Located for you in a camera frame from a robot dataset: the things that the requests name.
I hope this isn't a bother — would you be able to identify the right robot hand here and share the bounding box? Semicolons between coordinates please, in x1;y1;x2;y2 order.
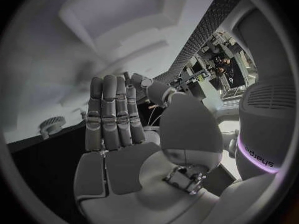
73;73;224;224

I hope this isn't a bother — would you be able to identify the white task board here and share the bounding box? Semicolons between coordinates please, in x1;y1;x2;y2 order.
3;0;224;145

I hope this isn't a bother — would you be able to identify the grey gear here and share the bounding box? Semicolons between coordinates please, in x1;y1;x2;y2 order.
38;115;67;140

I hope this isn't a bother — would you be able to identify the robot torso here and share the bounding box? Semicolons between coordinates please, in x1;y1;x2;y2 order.
234;84;299;181

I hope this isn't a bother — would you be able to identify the person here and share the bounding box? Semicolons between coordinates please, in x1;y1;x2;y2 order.
211;55;245;88

